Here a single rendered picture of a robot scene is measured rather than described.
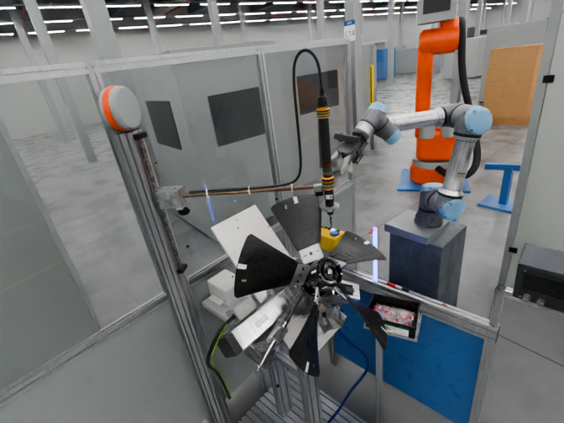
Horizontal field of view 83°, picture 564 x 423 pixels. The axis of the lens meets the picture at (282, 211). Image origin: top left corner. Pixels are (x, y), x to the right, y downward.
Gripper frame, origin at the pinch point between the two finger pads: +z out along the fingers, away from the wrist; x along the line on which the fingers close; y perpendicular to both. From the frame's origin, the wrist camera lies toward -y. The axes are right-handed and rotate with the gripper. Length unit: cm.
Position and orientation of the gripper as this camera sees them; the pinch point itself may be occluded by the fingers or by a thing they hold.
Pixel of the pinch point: (332, 169)
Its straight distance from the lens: 137.5
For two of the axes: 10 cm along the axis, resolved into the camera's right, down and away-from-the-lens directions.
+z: -5.7, 8.2, -0.7
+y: 5.6, 4.4, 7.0
